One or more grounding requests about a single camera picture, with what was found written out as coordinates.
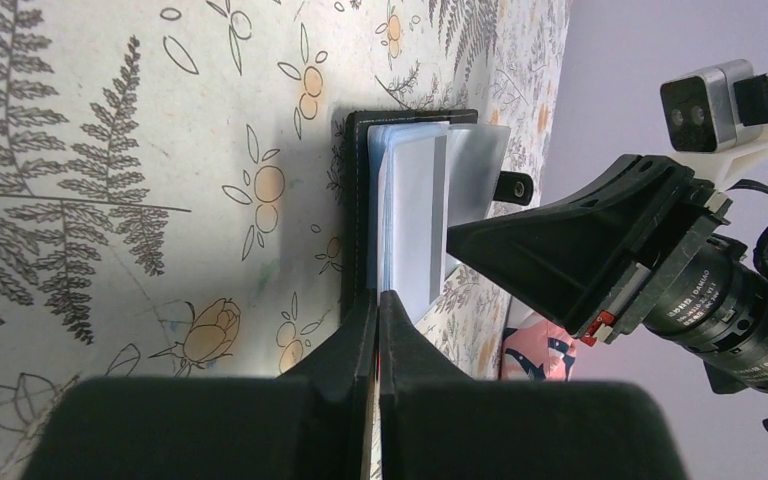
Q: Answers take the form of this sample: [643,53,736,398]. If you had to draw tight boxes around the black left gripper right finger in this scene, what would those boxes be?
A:
[378,291,687,479]

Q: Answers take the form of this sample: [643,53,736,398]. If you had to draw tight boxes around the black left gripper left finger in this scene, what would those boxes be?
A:
[24,291,377,479]

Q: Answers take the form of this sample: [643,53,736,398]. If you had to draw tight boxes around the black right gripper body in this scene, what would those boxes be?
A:
[580,180,768,394]

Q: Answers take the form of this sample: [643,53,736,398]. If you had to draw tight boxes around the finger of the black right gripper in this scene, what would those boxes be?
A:
[447,155,694,337]

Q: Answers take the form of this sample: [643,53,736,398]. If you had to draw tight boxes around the grey card with black stripe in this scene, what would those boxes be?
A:
[377,122,449,325]

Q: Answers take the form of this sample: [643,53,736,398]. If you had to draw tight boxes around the pink patterned cloth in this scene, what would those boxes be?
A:
[499,313,577,381]

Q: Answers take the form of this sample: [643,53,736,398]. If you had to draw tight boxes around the floral paper table mat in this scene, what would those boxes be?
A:
[0,1,573,479]

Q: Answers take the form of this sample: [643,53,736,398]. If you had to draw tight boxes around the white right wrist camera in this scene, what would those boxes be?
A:
[659,59,768,191]

